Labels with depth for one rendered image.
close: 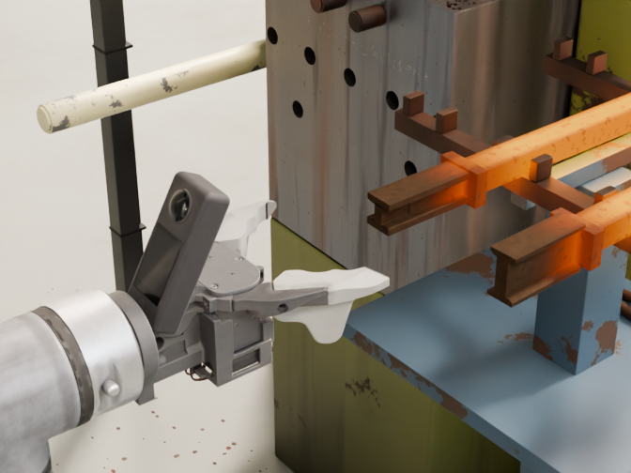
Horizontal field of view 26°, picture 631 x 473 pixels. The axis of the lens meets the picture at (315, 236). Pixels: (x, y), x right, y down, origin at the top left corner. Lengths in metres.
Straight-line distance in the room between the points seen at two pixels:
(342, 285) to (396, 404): 0.93
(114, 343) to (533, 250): 0.32
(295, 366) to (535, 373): 0.80
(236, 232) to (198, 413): 1.34
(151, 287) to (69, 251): 1.89
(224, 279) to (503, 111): 0.75
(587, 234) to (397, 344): 0.38
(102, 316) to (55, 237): 1.97
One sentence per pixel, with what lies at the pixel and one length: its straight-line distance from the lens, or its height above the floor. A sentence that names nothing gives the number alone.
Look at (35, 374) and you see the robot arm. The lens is 0.95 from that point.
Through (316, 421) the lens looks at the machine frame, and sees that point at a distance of 2.15.
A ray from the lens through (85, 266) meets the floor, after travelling 2.84.
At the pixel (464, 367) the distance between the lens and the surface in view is 1.40.
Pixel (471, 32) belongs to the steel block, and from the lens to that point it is 1.62.
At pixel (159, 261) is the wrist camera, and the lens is 1.01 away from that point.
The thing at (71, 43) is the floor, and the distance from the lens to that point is 3.87.
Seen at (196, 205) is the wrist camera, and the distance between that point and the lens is 0.98.
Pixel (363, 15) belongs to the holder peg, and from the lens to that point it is 1.67.
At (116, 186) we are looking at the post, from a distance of 2.39.
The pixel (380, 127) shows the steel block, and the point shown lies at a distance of 1.75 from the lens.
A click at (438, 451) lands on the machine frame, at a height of 0.26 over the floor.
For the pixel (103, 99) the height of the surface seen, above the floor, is 0.63.
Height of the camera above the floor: 1.51
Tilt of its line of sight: 31 degrees down
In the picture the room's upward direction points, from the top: straight up
